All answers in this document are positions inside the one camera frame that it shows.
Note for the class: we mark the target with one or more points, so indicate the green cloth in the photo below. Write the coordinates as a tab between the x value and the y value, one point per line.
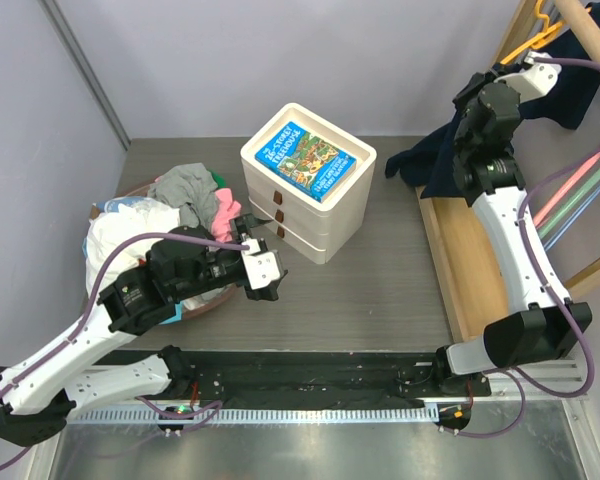
220	181

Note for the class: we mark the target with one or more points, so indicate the yellow hanger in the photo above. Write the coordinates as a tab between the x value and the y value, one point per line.
535	35

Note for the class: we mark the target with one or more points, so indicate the grey cloth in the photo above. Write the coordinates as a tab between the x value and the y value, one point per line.
191	189

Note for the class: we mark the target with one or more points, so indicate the white drawer unit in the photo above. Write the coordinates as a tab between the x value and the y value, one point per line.
315	229

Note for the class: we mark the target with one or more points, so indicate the wooden clothes rack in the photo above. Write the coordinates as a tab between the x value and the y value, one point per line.
472	288

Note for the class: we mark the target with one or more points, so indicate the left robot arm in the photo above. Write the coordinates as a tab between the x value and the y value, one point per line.
41	394

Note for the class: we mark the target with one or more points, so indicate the white cloth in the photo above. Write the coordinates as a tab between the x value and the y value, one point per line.
120	220

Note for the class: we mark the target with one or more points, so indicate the white slotted cable duct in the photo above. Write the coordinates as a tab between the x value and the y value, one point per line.
132	414

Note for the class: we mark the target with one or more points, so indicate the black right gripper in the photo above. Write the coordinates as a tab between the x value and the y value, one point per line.
463	99

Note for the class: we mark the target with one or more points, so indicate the navy blue t shirt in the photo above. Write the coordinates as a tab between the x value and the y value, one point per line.
472	154

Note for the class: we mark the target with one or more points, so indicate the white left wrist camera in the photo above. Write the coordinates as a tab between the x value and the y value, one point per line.
262	265

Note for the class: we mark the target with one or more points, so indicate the pink cloth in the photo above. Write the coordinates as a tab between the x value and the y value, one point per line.
228	209

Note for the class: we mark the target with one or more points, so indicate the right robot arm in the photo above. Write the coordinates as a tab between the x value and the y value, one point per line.
542	322

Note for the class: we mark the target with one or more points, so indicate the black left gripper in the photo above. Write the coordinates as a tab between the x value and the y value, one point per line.
244	227

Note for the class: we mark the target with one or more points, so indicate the blue treehouse paperback book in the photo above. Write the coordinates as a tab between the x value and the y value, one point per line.
306	161

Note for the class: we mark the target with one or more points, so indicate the pink hanger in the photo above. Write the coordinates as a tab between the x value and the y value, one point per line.
570	184

